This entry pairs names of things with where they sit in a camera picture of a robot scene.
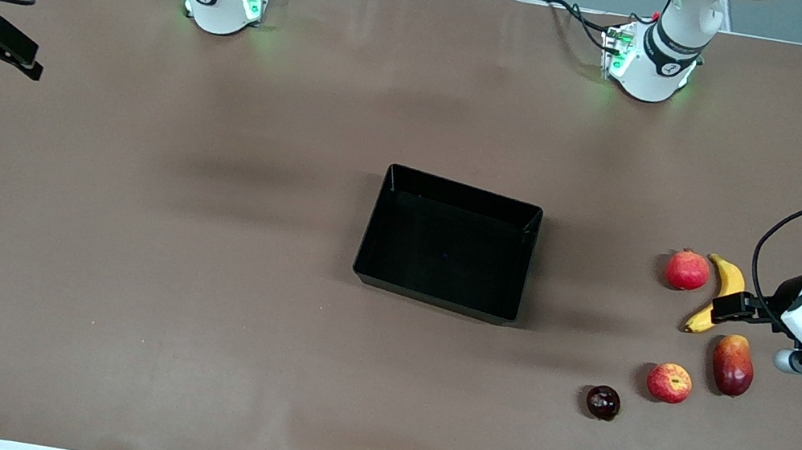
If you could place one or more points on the red yellow apple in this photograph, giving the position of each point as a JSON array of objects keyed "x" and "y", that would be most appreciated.
[{"x": 669, "y": 383}]

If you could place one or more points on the red pomegranate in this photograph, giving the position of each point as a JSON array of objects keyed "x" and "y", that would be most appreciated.
[{"x": 687, "y": 270}]

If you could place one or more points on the black plastic box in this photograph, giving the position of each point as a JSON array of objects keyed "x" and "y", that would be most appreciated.
[{"x": 445, "y": 253}]

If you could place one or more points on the yellow banana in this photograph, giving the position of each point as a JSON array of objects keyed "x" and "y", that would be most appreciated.
[{"x": 730, "y": 278}]

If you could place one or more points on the table cover mat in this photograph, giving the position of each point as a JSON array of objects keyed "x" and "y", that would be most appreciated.
[{"x": 184, "y": 352}]

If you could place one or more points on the red orange mango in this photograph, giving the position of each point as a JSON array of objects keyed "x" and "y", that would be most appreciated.
[{"x": 732, "y": 366}]

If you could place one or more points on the dark purple plum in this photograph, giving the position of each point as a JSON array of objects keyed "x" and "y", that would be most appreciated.
[{"x": 603, "y": 403}]

